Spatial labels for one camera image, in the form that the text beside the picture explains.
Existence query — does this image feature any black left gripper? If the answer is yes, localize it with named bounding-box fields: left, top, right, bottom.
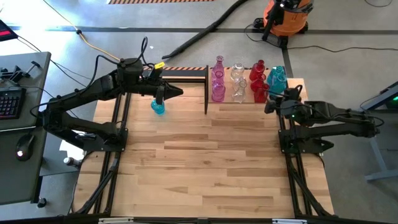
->
left=141, top=61, right=184, bottom=106

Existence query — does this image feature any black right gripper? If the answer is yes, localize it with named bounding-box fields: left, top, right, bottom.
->
left=264, top=88, right=308, bottom=121

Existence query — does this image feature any teal square cut-glass vase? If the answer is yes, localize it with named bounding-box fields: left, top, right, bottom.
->
left=267, top=73, right=289, bottom=96

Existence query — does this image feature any teal round glass vase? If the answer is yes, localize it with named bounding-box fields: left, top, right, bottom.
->
left=150, top=99, right=166, bottom=116

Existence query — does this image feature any red square glass vase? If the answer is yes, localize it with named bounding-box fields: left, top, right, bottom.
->
left=253, top=83, right=270, bottom=103

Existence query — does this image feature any pink ribbed glass bottle vase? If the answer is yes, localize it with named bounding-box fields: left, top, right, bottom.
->
left=211, top=82, right=226, bottom=103

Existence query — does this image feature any red ribbed glass bottle vase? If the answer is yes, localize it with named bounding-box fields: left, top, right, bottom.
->
left=249, top=59, right=267, bottom=80

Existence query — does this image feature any clear square glass vase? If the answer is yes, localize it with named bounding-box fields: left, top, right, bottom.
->
left=232, top=86, right=248, bottom=104

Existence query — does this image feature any pink tall swirl glass vase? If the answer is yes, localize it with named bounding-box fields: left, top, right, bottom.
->
left=212, top=55, right=225, bottom=77

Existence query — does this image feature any clear ribbed cylinder glass vase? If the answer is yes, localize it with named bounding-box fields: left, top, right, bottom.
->
left=230, top=62, right=245, bottom=79

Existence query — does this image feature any black ramp hazard striped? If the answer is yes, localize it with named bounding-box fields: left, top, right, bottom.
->
left=137, top=66, right=270, bottom=78

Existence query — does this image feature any black vacuum wand tube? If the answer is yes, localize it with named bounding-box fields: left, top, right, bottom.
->
left=262, top=1, right=284, bottom=42

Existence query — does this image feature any orange black shop vacuum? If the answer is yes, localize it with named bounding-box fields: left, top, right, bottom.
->
left=262, top=0, right=314, bottom=38

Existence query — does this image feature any white label strip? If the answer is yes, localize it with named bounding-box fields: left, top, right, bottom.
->
left=98, top=217, right=134, bottom=224
left=272, top=218, right=308, bottom=224

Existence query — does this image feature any white paper sheet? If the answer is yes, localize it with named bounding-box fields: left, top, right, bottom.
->
left=58, top=139, right=86, bottom=161

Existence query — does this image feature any brown bottle white cap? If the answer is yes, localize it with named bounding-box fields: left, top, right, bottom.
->
left=63, top=157, right=83, bottom=170

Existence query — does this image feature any grey computer desk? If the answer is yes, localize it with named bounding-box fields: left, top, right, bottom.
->
left=0, top=51, right=52, bottom=206

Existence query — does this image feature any black computer mouse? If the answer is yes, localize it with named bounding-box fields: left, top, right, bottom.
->
left=15, top=133, right=35, bottom=162

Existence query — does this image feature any black keyboard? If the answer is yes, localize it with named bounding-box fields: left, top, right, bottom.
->
left=0, top=86, right=27, bottom=121

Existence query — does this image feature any black device red screen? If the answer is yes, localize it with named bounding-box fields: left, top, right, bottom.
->
left=0, top=19, right=19, bottom=42

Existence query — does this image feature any black aluminium table frame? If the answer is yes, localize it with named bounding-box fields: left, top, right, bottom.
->
left=72, top=76, right=336, bottom=224

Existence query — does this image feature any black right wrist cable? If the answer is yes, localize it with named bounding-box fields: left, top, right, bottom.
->
left=290, top=83, right=304, bottom=96

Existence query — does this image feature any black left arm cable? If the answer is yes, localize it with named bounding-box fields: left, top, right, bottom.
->
left=83, top=36, right=156, bottom=91

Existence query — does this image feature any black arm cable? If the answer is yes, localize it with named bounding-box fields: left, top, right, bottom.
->
left=365, top=114, right=386, bottom=129
left=83, top=36, right=156, bottom=91

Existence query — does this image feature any wooden shelf black metal frame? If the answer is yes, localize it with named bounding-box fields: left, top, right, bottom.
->
left=203, top=64, right=294, bottom=115

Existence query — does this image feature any black vacuum hose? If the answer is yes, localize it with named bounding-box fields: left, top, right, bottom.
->
left=160, top=0, right=251, bottom=60

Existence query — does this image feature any black vacuum power cable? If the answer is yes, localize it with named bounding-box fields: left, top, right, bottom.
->
left=244, top=23, right=398, bottom=53

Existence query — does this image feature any yellow extension cable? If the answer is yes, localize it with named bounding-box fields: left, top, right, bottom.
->
left=41, top=0, right=131, bottom=74

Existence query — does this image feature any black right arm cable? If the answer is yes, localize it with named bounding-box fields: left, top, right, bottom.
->
left=365, top=114, right=386, bottom=129

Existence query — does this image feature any grey desk leg frame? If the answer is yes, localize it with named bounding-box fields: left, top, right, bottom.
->
left=360, top=80, right=398, bottom=183

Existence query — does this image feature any thin black floor cable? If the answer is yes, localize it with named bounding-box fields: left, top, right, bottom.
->
left=364, top=0, right=393, bottom=8

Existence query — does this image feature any black desk clamp mount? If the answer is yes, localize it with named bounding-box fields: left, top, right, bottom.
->
left=0, top=60, right=42, bottom=84

